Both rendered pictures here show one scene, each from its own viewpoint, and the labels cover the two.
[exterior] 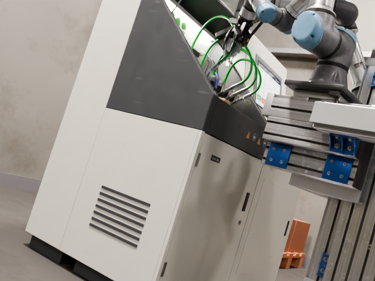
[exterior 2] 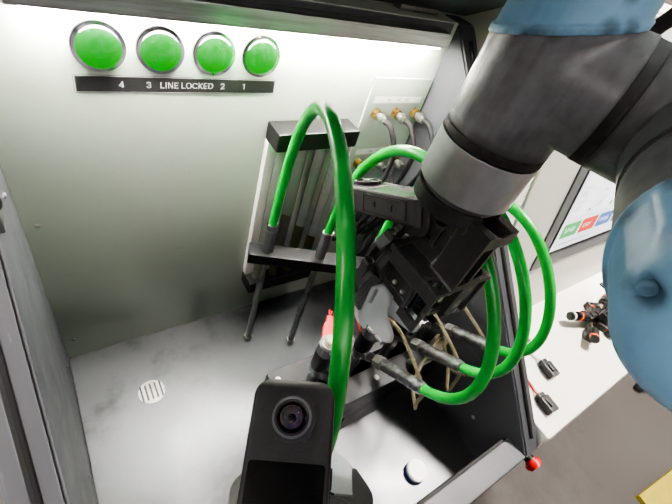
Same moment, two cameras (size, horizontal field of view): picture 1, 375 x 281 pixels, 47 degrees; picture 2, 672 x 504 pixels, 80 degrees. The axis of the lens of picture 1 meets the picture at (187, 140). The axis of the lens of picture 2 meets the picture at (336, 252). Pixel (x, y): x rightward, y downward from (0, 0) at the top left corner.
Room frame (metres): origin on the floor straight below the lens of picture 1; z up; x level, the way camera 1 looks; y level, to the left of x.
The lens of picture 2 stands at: (1.87, -0.04, 1.58)
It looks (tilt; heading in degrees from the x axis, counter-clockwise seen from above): 42 degrees down; 9
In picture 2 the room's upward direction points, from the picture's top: 21 degrees clockwise
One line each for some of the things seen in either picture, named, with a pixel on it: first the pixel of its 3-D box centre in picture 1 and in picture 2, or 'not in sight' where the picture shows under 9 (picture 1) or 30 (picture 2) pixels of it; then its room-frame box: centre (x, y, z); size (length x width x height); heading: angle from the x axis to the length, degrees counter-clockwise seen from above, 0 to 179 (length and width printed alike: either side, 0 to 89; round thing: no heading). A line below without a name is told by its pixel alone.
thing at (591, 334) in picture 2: not in sight; (607, 316); (2.72, -0.57, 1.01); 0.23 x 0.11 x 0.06; 145
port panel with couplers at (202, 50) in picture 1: (200, 72); (378, 162); (2.55, 0.05, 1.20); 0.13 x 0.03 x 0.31; 145
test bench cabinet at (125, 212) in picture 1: (167, 209); not in sight; (2.22, -0.01, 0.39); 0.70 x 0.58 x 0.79; 145
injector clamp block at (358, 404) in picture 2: not in sight; (353, 381); (2.30, -0.10, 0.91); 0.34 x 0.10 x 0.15; 145
